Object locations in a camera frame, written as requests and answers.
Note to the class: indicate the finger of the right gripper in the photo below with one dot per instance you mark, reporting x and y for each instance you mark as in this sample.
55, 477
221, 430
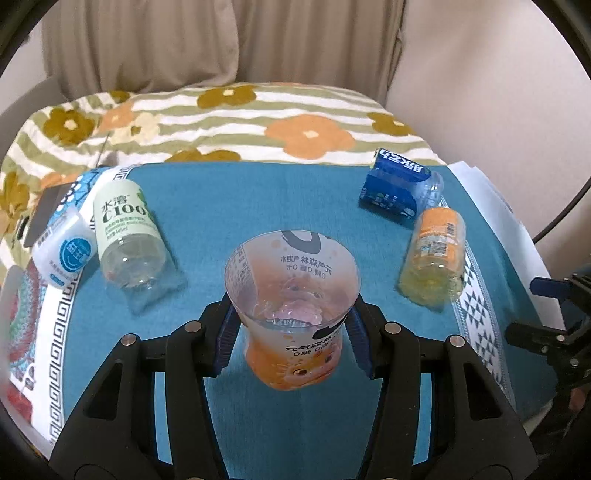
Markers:
567, 288
548, 342

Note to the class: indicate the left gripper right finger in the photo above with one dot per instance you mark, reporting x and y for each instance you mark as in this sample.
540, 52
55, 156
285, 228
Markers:
441, 413

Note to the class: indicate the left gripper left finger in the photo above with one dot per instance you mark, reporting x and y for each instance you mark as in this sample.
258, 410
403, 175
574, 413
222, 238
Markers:
144, 414

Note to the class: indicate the peach orange label cup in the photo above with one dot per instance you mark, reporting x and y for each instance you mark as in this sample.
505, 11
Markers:
292, 289

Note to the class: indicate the orange label yellow cup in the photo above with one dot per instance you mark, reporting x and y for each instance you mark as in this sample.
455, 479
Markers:
433, 271

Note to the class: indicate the green white label cup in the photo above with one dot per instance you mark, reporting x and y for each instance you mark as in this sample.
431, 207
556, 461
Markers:
134, 259

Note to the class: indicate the white blue label cup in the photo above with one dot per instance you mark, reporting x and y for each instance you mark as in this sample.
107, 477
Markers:
64, 248

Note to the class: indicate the dark blue label cup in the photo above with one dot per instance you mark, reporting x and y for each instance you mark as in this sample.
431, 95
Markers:
399, 188

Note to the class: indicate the person's right hand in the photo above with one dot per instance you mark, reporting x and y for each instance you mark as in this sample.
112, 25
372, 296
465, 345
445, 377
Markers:
578, 398

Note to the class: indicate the colourful patterned cloth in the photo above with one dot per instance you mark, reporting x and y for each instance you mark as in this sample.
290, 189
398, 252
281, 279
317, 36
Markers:
55, 340

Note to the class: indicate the grey laptop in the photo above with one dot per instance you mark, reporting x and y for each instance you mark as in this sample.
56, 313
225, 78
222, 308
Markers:
47, 205

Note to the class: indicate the floral striped duvet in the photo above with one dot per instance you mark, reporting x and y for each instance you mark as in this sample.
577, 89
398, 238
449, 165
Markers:
265, 122

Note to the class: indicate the beige curtain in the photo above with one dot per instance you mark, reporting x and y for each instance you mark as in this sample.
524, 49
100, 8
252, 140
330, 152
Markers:
156, 46

